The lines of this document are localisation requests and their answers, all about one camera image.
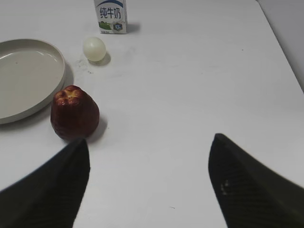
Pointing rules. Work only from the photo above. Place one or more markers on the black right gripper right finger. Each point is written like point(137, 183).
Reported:
point(251, 195)

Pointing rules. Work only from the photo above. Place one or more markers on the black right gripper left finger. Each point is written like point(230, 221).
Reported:
point(50, 196)

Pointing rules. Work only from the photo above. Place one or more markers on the beige round plate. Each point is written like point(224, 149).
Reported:
point(31, 72)

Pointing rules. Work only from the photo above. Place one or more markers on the dark red apple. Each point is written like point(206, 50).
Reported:
point(74, 114)

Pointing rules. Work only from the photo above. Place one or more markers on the white egg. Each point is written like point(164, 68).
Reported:
point(94, 49)

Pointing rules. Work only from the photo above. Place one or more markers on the white blue milk carton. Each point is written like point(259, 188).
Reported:
point(111, 16)

